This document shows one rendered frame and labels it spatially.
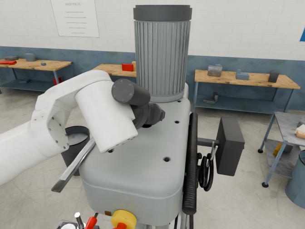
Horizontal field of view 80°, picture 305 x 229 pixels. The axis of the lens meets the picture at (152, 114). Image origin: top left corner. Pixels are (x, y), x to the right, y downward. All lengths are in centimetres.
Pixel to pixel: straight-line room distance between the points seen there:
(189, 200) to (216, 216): 218
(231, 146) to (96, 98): 68
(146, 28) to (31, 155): 48
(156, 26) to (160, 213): 52
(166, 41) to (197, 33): 406
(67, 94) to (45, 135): 6
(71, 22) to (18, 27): 166
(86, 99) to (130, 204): 28
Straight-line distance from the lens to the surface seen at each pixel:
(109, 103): 28
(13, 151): 31
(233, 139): 84
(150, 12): 63
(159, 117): 45
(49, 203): 297
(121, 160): 45
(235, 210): 280
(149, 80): 68
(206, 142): 95
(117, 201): 48
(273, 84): 438
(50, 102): 30
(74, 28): 562
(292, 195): 318
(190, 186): 51
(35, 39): 646
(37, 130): 30
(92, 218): 59
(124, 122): 27
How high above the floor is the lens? 220
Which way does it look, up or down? 30 degrees down
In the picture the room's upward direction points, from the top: straight up
